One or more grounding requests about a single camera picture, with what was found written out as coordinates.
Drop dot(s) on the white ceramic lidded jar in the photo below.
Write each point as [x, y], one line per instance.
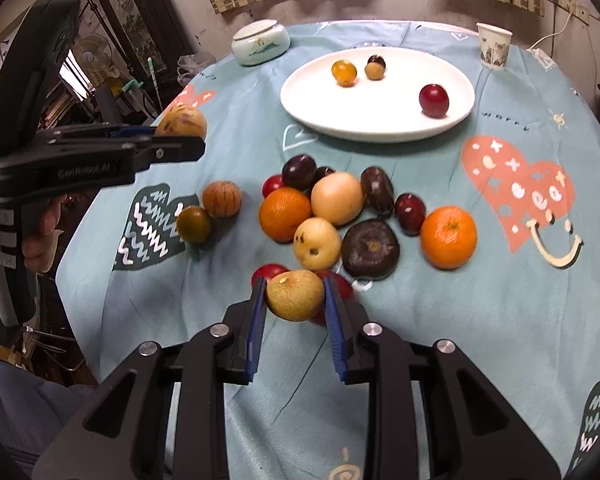
[260, 42]

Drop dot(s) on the small tan and dark fruit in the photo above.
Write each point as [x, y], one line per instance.
[375, 69]

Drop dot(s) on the large dark purple round fruit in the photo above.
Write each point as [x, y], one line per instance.
[370, 250]

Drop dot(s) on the teal printed tablecloth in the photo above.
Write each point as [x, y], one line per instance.
[480, 310]

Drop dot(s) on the person's left hand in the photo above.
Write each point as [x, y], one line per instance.
[42, 250]

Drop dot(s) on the white oval plate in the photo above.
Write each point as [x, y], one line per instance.
[380, 115]

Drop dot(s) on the white wall power strip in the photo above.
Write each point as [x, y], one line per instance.
[575, 7]

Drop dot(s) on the person's grey-blue clothing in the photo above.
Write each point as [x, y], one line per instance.
[10, 410]

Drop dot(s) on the orange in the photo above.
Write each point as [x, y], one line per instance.
[285, 215]
[448, 237]

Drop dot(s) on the pale yellow pear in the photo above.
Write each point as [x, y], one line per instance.
[316, 243]

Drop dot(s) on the dark red plum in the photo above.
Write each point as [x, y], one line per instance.
[349, 289]
[409, 213]

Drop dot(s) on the clear plastic bag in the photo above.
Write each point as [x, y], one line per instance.
[195, 65]

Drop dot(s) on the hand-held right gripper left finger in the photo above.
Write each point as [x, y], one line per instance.
[256, 335]

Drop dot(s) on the green-brown tomato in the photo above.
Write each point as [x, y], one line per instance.
[194, 225]

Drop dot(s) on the yellow-orange tomato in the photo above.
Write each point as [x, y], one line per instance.
[343, 72]

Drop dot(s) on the tan striped round fruit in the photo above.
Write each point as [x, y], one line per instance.
[182, 117]

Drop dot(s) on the white plug adapter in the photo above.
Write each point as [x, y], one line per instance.
[542, 57]

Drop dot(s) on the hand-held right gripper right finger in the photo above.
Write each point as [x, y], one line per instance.
[334, 335]

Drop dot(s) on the electric standing fan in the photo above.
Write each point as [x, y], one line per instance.
[92, 55]

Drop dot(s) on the dark purple plum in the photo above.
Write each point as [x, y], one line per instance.
[299, 171]
[324, 172]

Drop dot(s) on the brown striped round fruit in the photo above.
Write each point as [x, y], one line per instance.
[222, 199]

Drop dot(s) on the speckled yellow-brown pear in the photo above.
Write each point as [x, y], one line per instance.
[295, 297]

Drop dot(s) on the printed paper cup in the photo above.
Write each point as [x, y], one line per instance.
[494, 46]

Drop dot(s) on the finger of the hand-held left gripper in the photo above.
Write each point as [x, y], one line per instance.
[175, 150]
[130, 132]

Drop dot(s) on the large tan pear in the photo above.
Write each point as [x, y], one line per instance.
[337, 198]

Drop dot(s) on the dark wooden cabinet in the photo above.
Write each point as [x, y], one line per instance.
[145, 10]

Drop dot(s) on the dark purple oblong fruit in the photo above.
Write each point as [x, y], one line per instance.
[377, 190]

